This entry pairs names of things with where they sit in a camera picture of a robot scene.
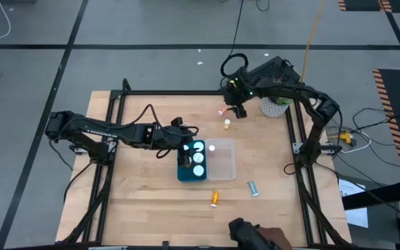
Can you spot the black table edge bracket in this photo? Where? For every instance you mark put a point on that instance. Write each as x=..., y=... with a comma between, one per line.
x=165, y=244

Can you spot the black aluminium table frame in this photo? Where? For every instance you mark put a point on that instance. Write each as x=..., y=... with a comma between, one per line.
x=186, y=92

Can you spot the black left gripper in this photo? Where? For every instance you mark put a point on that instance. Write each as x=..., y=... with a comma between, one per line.
x=174, y=137

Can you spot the white paper sheet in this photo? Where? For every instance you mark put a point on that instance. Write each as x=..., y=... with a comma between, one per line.
x=354, y=217

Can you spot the potted succulent in patterned pot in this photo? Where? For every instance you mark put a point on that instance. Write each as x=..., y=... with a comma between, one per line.
x=271, y=109

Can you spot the small yellow pill bottle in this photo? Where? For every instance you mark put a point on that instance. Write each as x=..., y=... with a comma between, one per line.
x=227, y=122

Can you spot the black perforated computer case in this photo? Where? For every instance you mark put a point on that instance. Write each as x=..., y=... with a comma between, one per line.
x=273, y=69

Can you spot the blue plastic bin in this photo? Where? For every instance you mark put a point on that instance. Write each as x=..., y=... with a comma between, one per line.
x=182, y=175

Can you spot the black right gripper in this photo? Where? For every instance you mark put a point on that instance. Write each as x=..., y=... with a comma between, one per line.
x=240, y=88

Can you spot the black metal beam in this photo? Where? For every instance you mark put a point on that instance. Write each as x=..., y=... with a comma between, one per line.
x=377, y=196

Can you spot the teal pill bottle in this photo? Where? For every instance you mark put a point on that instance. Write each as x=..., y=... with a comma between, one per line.
x=253, y=188

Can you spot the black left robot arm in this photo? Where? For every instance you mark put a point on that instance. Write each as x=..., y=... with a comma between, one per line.
x=92, y=130

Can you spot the clear plastic bin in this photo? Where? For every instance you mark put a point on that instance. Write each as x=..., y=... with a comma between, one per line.
x=224, y=166

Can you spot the small pink pill bottle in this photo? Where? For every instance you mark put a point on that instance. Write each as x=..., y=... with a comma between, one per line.
x=222, y=112

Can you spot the person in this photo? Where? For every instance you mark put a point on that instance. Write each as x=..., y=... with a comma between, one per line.
x=245, y=236

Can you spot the long pink pill bottle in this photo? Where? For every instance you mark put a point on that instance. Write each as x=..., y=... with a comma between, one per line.
x=212, y=148

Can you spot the slim orange pill bottle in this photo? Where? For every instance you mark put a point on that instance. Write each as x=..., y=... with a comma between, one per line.
x=215, y=198

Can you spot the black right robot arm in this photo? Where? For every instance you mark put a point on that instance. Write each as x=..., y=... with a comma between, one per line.
x=319, y=111

